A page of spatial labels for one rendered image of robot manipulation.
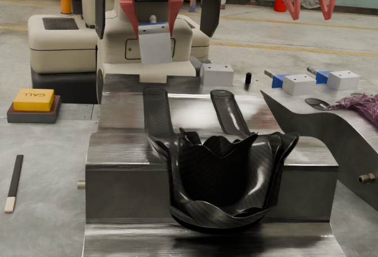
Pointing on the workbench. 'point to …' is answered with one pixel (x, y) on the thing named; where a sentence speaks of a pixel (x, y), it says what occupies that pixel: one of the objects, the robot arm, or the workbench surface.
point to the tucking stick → (14, 184)
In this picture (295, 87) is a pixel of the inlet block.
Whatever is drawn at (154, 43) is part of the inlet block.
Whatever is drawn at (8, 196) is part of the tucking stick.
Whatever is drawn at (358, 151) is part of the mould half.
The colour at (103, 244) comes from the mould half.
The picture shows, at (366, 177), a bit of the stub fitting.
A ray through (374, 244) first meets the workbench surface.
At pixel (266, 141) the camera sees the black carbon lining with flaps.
